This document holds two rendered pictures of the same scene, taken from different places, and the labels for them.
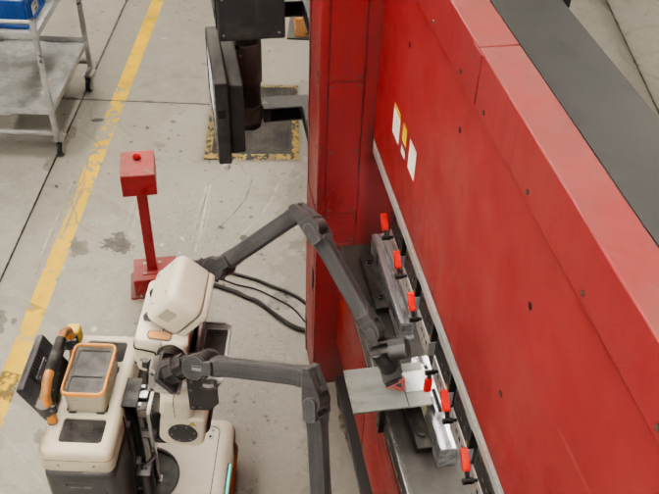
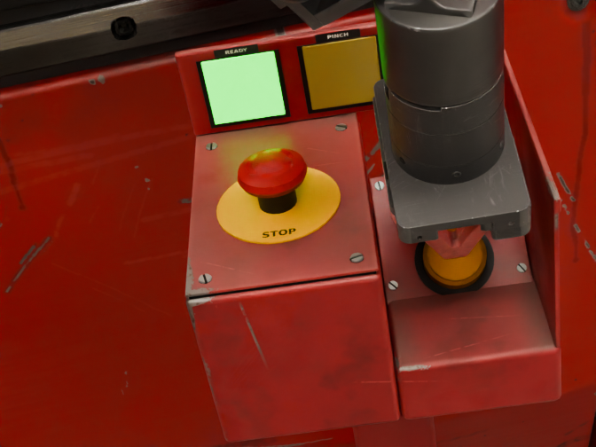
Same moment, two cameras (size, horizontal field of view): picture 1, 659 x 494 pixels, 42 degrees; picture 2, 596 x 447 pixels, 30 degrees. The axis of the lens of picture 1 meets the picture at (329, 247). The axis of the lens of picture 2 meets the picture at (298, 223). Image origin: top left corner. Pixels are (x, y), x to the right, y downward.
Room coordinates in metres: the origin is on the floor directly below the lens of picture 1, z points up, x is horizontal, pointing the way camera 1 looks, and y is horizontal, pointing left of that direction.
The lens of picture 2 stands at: (1.30, 0.44, 1.16)
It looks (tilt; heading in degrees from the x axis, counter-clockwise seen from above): 37 degrees down; 278
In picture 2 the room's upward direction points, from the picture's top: 11 degrees counter-clockwise
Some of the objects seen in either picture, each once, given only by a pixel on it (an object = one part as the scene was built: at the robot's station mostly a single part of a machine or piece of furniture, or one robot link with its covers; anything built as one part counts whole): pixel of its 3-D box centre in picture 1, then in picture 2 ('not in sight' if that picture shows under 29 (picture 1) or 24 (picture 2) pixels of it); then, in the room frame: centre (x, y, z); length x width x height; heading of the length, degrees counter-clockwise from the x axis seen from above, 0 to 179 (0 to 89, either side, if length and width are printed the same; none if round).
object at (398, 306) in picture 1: (391, 284); not in sight; (2.41, -0.25, 0.92); 0.50 x 0.06 x 0.10; 11
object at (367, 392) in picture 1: (386, 387); not in sight; (1.84, -0.21, 1.00); 0.26 x 0.18 x 0.01; 101
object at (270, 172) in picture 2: not in sight; (275, 187); (1.38, -0.07, 0.79); 0.04 x 0.04 x 0.04
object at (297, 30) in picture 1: (312, 17); not in sight; (4.37, 0.14, 1.04); 0.30 x 0.26 x 0.12; 0
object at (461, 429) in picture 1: (473, 424); not in sight; (1.51, -0.43, 1.26); 0.15 x 0.09 x 0.17; 11
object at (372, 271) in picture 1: (374, 282); not in sight; (2.45, -0.18, 0.89); 0.30 x 0.05 x 0.03; 11
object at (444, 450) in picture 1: (431, 409); not in sight; (1.82, -0.37, 0.92); 0.39 x 0.06 x 0.10; 11
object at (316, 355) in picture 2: not in sight; (364, 223); (1.34, -0.08, 0.75); 0.20 x 0.16 x 0.18; 4
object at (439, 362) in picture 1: (453, 370); not in sight; (1.70, -0.39, 1.26); 0.15 x 0.09 x 0.17; 11
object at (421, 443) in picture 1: (413, 413); not in sight; (1.82, -0.31, 0.89); 0.30 x 0.05 x 0.03; 11
